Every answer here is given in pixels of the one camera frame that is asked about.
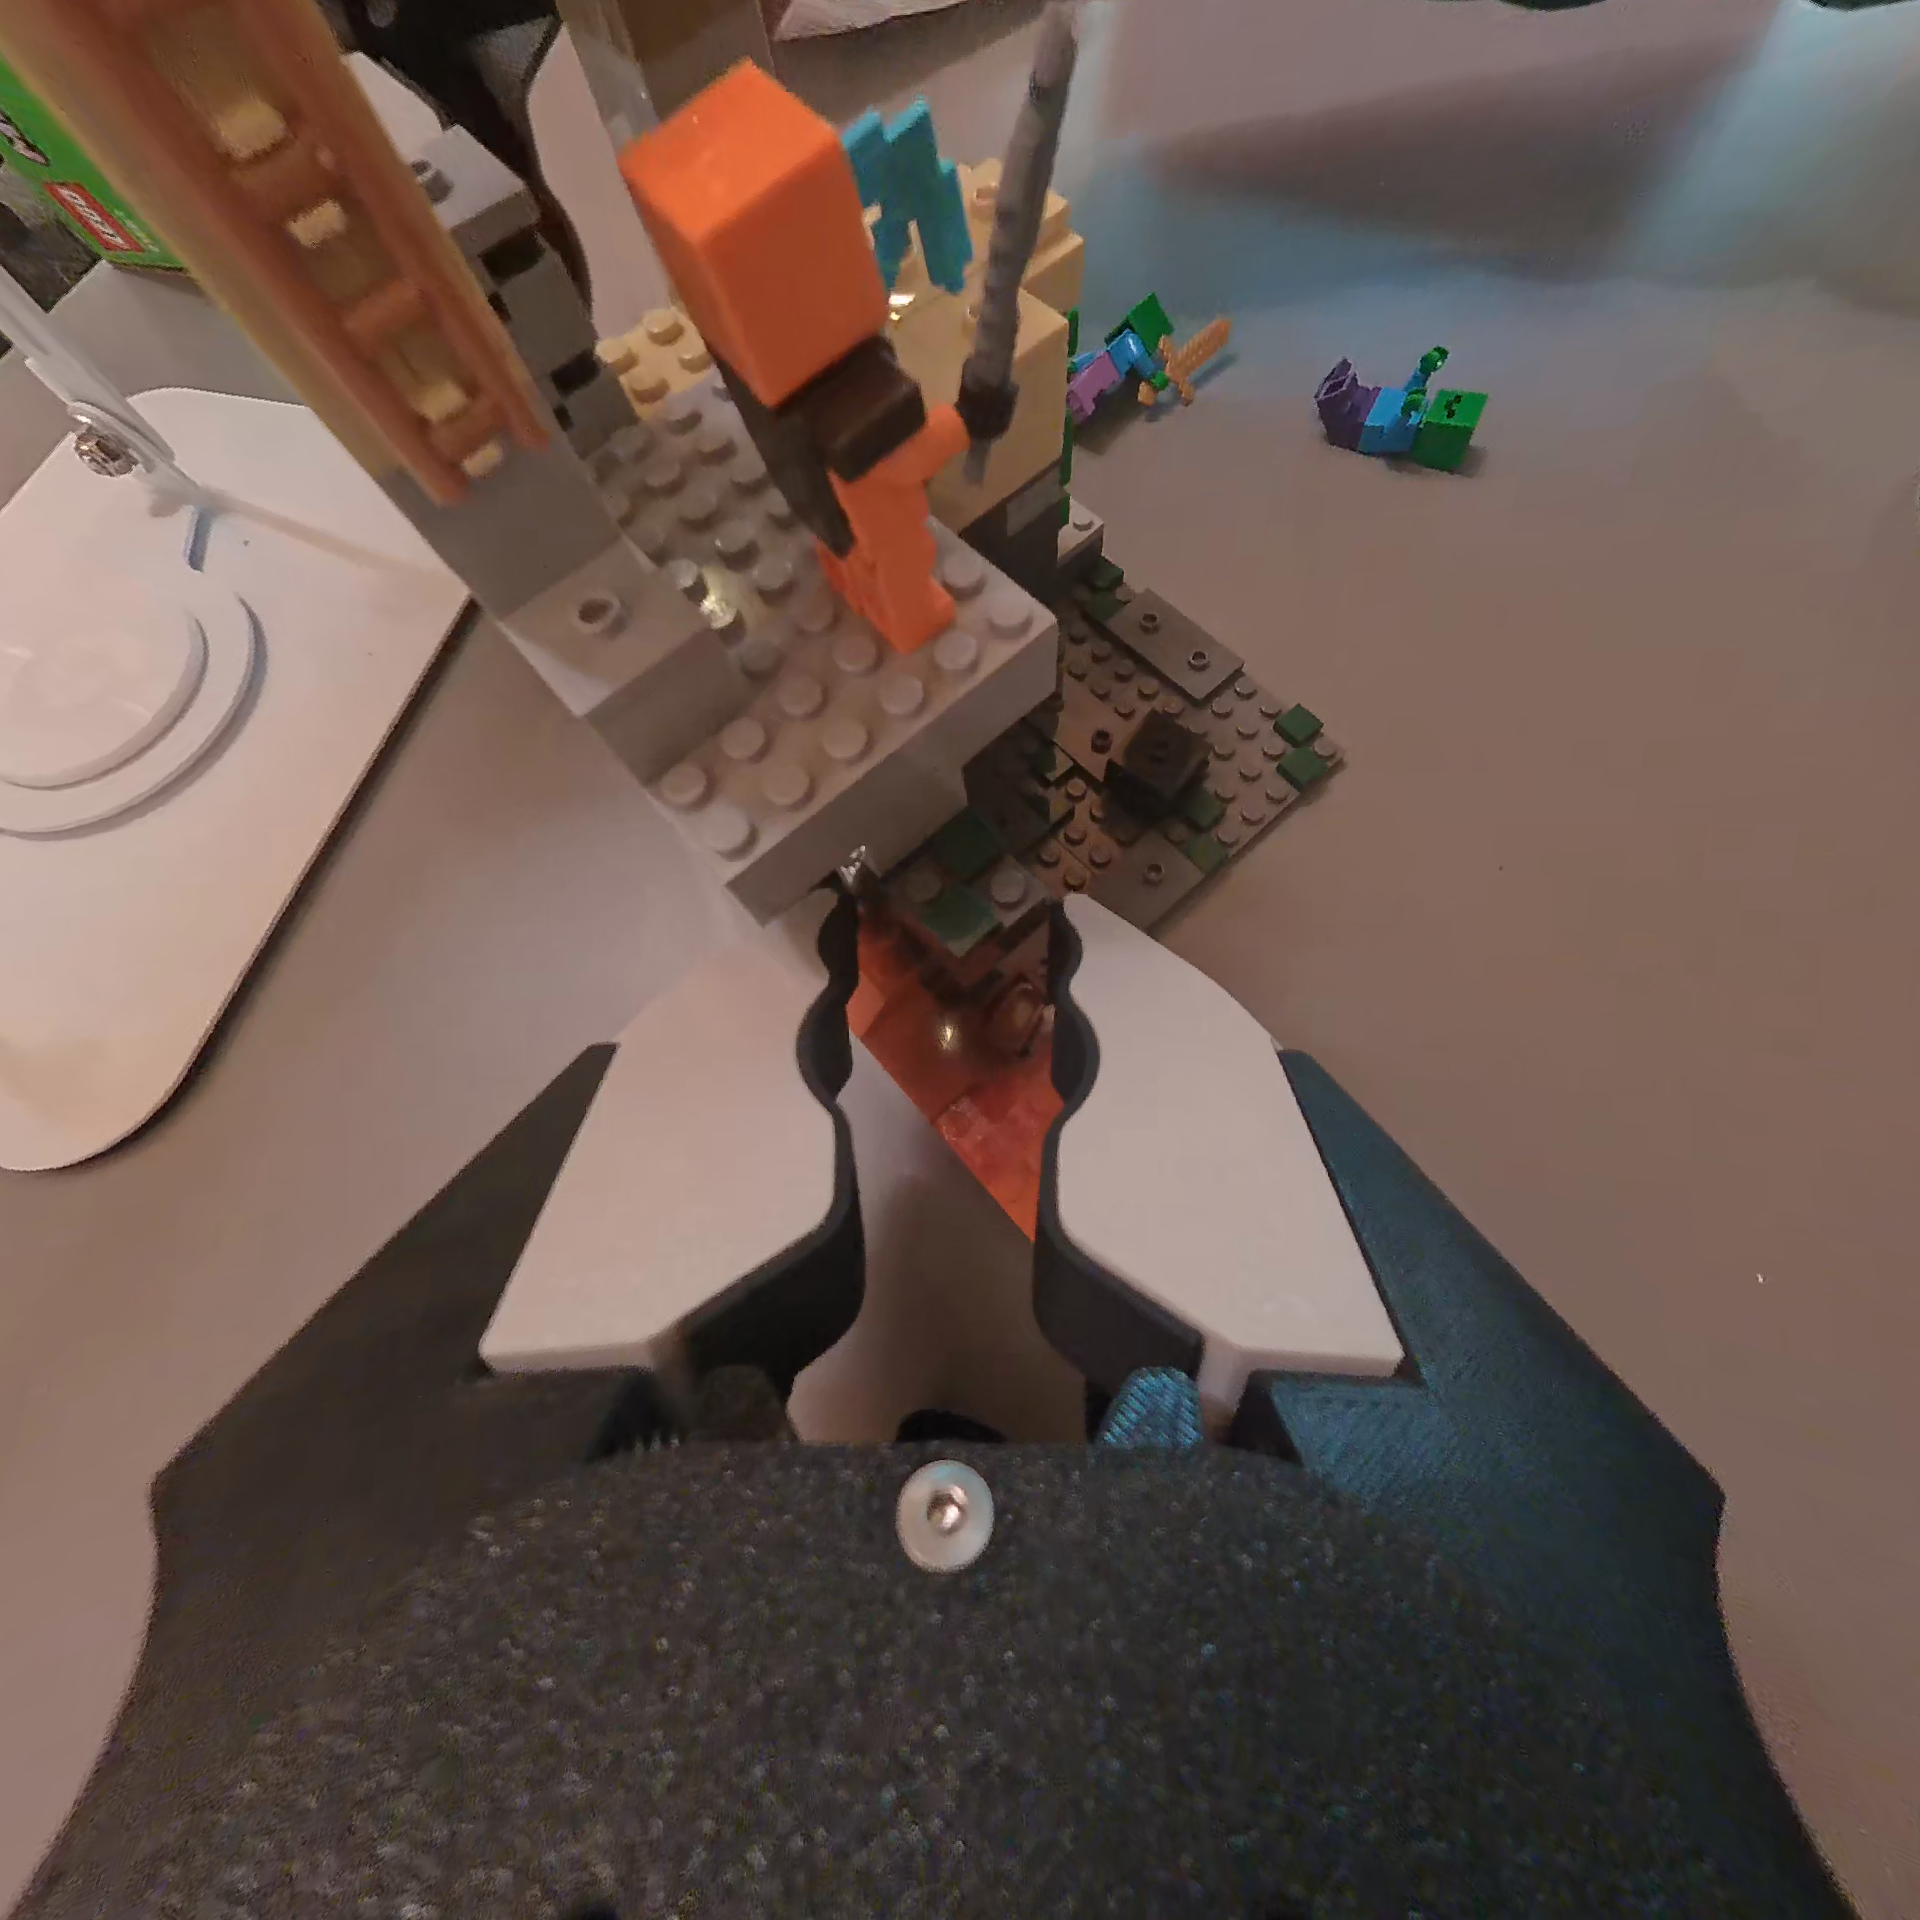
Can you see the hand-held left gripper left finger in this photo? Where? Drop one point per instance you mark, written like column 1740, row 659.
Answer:
column 675, row 1186

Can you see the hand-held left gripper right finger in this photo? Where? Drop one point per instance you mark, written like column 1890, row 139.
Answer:
column 1214, row 1186

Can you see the toy brick building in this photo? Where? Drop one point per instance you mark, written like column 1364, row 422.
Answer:
column 839, row 705

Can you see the blue green zombie minifigure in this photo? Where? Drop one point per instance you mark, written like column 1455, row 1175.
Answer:
column 1149, row 324
column 1448, row 429

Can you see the grey desk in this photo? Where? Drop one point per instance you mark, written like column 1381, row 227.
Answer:
column 1576, row 901

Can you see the white lamp base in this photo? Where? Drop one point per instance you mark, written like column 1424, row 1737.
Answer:
column 149, row 901

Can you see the tan toy sword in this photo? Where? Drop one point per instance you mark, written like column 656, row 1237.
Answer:
column 1194, row 358

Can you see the orange toy minifigure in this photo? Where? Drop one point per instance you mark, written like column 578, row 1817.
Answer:
column 750, row 225

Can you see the green toy set box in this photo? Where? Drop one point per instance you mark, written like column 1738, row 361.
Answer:
column 61, row 166

